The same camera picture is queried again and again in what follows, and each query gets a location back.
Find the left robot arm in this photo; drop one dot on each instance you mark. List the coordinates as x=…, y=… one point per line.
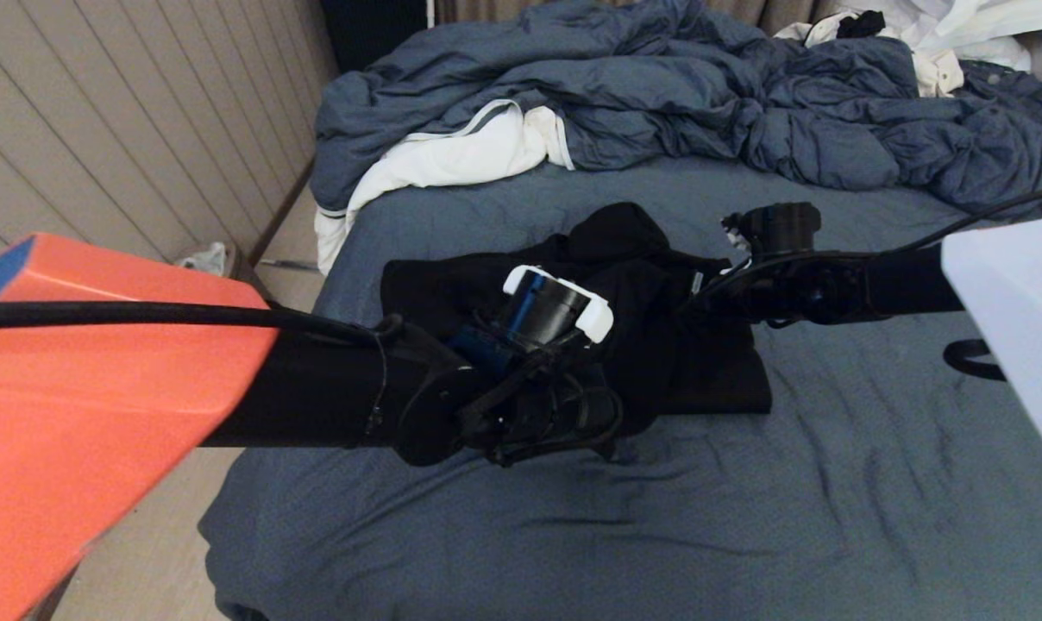
x=141, y=414

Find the beige curtain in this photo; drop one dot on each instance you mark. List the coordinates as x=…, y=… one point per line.
x=771, y=13

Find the blue bed sheet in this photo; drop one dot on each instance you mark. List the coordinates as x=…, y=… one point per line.
x=788, y=517

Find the black furniture piece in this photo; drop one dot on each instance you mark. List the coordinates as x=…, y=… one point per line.
x=374, y=26

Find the rumpled blue duvet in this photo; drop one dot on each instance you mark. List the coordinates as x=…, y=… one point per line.
x=659, y=86

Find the grey metal rod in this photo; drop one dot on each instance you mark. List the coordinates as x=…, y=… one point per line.
x=288, y=262

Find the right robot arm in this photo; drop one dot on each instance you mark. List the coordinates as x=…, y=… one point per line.
x=987, y=293

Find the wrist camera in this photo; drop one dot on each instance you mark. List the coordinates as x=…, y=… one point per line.
x=775, y=228
x=538, y=310

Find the small black garment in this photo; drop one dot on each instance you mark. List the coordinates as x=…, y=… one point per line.
x=862, y=24

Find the white clothes pile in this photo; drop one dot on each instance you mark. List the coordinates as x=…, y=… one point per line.
x=896, y=13

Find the cream garment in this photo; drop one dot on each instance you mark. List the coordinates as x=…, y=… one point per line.
x=939, y=78

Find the black zip hoodie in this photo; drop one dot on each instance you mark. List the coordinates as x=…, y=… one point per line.
x=685, y=345

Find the white plastic bin liner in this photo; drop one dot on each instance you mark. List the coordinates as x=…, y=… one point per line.
x=206, y=257

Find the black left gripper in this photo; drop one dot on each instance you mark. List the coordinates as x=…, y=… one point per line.
x=555, y=414

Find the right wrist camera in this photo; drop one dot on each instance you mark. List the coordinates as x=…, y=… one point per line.
x=775, y=228

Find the blue denim garment with buttons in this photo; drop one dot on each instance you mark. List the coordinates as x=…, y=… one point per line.
x=1013, y=86

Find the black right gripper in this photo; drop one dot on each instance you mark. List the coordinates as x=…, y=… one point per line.
x=780, y=289

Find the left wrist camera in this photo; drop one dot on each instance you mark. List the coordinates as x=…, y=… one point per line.
x=538, y=310

